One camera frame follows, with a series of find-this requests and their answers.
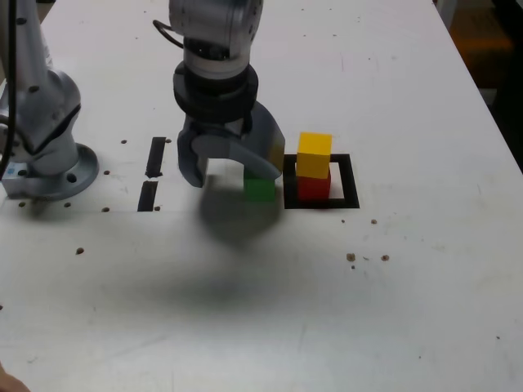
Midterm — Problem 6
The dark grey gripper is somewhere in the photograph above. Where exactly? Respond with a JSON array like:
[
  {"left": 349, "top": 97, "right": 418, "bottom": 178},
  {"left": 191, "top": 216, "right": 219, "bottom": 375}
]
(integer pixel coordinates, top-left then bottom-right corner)
[{"left": 177, "top": 101, "right": 287, "bottom": 189}]

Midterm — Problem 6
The green cube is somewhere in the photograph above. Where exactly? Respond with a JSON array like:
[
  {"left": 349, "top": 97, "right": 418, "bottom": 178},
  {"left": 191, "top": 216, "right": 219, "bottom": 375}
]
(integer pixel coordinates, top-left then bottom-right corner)
[{"left": 243, "top": 171, "right": 276, "bottom": 203}]

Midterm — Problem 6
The yellow cube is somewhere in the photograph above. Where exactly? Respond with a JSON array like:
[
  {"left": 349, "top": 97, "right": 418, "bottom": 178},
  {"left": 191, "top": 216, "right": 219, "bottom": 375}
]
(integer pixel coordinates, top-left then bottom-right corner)
[{"left": 296, "top": 131, "right": 333, "bottom": 180}]

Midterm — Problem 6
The red cube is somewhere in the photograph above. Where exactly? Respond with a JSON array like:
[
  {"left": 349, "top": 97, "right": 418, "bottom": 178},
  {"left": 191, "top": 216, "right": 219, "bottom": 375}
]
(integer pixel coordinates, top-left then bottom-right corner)
[{"left": 297, "top": 175, "right": 332, "bottom": 202}]

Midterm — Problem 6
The black tape square outline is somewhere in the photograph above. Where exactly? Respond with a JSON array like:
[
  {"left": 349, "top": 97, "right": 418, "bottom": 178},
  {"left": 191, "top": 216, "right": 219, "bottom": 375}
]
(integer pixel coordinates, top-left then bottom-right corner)
[{"left": 281, "top": 153, "right": 361, "bottom": 210}]

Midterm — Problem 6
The person's hand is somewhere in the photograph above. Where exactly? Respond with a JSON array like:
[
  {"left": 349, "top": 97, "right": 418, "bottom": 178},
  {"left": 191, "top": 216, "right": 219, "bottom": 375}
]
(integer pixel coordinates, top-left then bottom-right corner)
[{"left": 0, "top": 361, "right": 29, "bottom": 392}]

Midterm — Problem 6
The black tape strip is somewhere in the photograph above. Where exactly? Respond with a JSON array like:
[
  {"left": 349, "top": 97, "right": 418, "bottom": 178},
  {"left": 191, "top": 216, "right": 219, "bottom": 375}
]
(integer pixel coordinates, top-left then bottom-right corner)
[{"left": 137, "top": 136, "right": 168, "bottom": 212}]

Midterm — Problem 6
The clear plastic water bottle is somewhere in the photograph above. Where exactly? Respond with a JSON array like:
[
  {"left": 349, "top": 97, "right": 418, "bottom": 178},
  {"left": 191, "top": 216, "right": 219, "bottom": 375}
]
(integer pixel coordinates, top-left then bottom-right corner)
[{"left": 38, "top": 16, "right": 55, "bottom": 69}]

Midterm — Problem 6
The black cable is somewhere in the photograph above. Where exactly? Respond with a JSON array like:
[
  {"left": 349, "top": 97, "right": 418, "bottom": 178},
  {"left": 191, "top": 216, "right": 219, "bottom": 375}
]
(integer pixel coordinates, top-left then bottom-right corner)
[{"left": 0, "top": 0, "right": 186, "bottom": 180}]

